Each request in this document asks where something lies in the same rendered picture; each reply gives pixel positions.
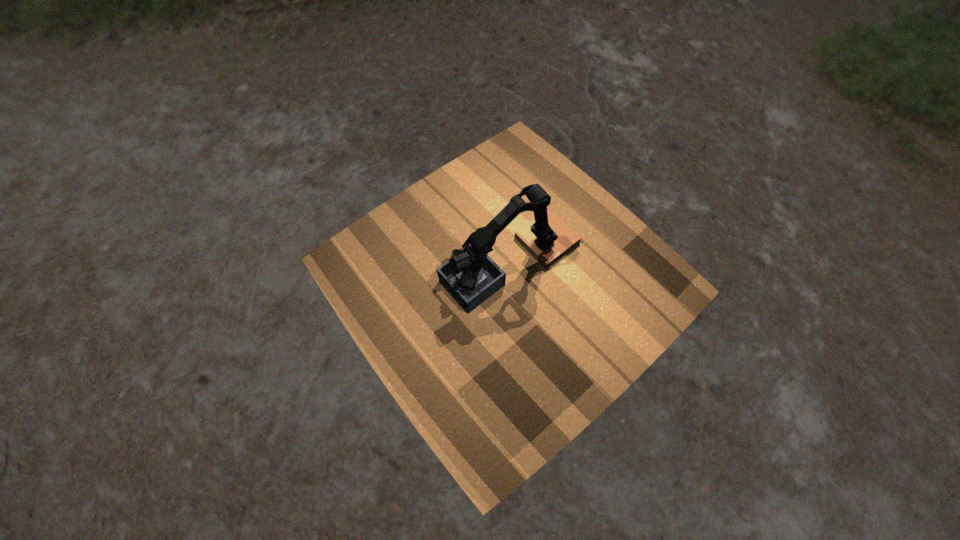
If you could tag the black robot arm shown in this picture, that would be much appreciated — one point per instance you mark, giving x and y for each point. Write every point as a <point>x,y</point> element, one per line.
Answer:
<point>484,238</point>

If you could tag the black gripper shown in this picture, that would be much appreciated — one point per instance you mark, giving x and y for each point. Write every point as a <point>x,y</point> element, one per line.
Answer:
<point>469,276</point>

